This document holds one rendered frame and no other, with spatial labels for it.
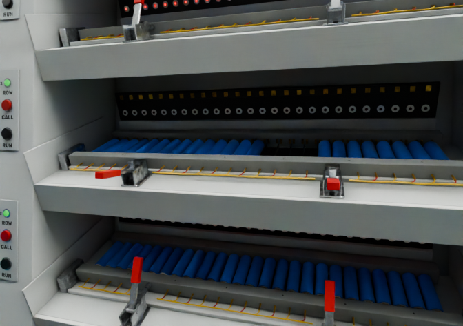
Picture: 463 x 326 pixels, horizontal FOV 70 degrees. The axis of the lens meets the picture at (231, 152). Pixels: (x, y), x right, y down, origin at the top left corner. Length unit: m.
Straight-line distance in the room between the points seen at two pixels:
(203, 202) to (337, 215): 0.16
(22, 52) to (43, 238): 0.28
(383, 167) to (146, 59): 0.33
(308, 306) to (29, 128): 0.47
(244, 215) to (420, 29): 0.29
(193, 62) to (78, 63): 0.18
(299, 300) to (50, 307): 0.38
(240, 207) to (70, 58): 0.32
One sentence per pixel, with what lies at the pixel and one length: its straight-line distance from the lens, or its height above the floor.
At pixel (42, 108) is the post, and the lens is 0.59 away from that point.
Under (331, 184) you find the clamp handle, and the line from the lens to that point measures 0.34.
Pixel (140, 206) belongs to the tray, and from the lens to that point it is 0.47.
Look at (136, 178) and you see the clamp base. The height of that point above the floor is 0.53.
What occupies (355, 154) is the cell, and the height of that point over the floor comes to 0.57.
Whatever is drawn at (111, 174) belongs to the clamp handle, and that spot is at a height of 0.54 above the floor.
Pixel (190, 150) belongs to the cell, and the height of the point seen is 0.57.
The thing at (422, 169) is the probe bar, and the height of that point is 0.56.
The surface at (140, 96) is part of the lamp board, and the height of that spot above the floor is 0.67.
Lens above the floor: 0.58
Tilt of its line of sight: 1 degrees down
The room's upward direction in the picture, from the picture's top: 1 degrees clockwise
